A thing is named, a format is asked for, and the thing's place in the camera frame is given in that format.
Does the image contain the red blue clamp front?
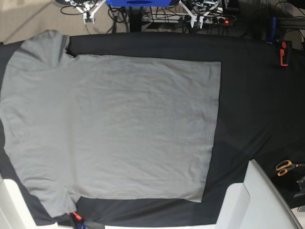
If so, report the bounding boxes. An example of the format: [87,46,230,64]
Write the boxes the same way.
[67,212,86,229]

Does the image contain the black table cloth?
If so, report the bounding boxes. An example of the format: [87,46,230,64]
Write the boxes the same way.
[0,32,305,227]

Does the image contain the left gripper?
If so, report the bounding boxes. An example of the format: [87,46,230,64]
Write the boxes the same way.
[181,0,218,28]

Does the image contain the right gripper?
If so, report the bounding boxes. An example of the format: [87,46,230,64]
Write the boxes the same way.
[69,0,106,24]

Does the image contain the red black clamp right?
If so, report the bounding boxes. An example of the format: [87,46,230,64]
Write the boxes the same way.
[276,41,292,67]

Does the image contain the white power strip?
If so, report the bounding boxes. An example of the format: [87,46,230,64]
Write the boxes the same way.
[142,12,235,26]

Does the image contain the black metal stand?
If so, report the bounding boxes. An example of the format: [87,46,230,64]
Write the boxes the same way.
[127,7,146,32]

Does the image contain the orange handled scissors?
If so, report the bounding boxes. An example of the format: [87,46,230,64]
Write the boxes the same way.
[275,160,305,177]

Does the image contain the white chair left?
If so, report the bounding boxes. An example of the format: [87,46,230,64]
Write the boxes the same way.
[0,177,37,229]

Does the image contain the grey T-shirt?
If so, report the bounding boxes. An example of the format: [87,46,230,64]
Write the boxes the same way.
[0,31,221,217]

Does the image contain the blue plastic box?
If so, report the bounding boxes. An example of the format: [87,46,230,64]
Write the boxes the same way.
[106,0,171,7]

